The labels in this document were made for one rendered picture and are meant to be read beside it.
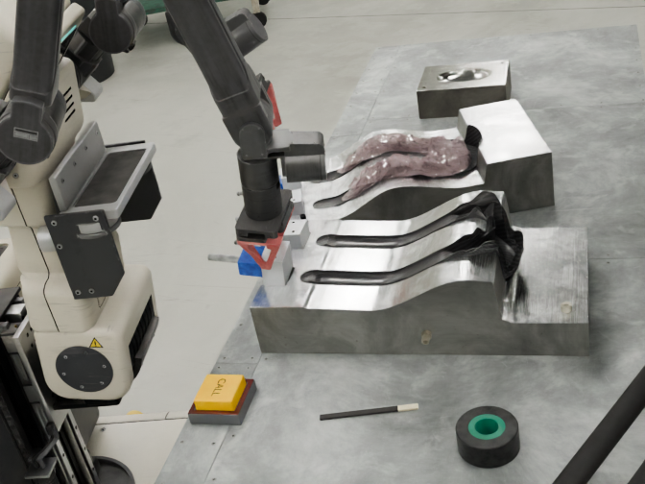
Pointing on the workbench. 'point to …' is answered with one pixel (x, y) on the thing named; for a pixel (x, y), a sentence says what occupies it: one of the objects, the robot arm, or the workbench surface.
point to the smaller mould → (462, 87)
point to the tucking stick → (369, 411)
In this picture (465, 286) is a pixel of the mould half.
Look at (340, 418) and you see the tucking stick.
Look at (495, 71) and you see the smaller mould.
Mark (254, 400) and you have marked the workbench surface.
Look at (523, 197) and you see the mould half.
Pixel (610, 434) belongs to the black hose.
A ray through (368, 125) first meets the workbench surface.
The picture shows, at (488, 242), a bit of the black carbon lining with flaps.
